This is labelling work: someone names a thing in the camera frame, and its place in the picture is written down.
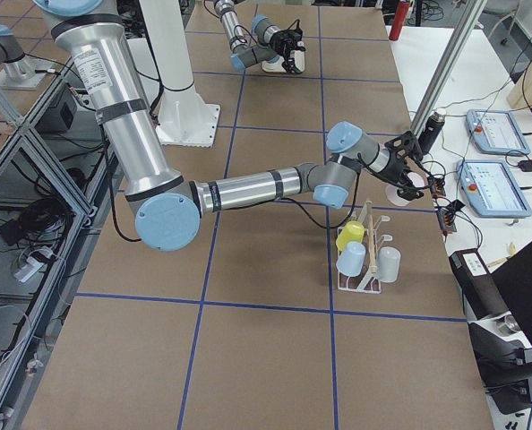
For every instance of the steel tumbler cup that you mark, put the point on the steel tumbler cup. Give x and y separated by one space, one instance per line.
507 325

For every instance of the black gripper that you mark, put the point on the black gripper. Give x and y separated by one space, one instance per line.
282 43
393 171

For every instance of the aluminium frame post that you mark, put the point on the aluminium frame post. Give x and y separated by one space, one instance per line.
450 56

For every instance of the white wire cup rack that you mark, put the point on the white wire cup rack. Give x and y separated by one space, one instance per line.
365 259

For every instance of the pink plastic cup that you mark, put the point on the pink plastic cup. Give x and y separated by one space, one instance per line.
403 194

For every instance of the black water bottle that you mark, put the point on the black water bottle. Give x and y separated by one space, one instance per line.
433 127

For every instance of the black mini computer box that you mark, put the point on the black mini computer box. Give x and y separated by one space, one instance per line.
476 283

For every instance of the far blue teach pendant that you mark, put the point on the far blue teach pendant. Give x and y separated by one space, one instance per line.
496 132

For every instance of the light blue plastic cup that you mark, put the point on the light blue plastic cup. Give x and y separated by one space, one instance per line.
351 260

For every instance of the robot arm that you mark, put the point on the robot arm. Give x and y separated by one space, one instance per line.
249 47
247 104

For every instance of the near blue teach pendant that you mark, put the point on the near blue teach pendant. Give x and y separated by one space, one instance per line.
491 189

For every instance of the grey usb hub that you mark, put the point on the grey usb hub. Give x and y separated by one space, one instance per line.
436 185
447 214

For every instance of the wooden tool with strap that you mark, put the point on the wooden tool with strap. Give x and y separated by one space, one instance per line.
511 251

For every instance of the grey usb hub left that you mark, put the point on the grey usb hub left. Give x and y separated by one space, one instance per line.
436 185

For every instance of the yellow plastic cup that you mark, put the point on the yellow plastic cup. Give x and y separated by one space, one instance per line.
353 231

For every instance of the blue teach pendant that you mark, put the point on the blue teach pendant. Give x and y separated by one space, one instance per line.
491 189
496 132

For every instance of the red bottle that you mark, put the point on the red bottle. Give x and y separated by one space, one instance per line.
399 19

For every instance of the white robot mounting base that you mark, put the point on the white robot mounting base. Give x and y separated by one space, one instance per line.
184 118

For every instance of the grey usb hub right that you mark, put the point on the grey usb hub right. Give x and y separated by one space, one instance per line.
447 214

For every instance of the grey plastic cup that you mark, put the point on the grey plastic cup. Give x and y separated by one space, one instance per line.
388 264

